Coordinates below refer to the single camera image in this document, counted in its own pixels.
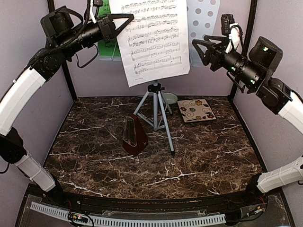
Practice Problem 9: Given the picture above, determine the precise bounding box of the green sheet music page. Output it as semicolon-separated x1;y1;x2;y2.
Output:
98;0;121;61

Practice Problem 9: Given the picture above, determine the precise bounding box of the light blue music stand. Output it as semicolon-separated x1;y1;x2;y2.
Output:
98;0;222;156

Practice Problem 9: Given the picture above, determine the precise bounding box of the white sheet music page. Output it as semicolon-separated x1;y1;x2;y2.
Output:
109;0;190;87

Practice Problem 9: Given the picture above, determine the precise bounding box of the red wooden metronome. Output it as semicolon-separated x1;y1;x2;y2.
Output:
122;114;149;156

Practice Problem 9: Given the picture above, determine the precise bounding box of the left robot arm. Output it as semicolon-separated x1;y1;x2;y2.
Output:
0;3;134;206

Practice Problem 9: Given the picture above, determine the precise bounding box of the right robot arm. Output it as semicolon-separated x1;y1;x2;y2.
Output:
192;35;303;205

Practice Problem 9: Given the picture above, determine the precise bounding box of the floral square plate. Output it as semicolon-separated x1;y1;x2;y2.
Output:
177;99;216;123

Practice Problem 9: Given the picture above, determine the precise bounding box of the celadon green bowl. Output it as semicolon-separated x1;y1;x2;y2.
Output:
163;92;178;105

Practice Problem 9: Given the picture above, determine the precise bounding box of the small circuit board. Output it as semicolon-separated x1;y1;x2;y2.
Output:
68;212;89;223

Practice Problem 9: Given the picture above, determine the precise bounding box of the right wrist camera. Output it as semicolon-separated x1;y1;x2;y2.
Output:
221;14;243;53

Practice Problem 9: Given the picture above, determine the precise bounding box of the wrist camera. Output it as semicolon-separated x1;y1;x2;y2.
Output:
85;0;103;23
221;14;243;53

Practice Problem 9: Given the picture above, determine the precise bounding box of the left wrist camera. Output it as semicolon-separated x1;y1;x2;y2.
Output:
85;0;103;23

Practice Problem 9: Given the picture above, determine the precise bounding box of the left black frame post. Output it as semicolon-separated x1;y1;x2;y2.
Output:
46;0;78;100

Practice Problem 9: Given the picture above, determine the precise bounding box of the black front rail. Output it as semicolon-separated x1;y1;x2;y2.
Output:
28;184;273;215

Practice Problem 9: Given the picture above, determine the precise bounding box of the white slotted cable duct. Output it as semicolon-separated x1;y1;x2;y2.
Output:
30;202;226;227

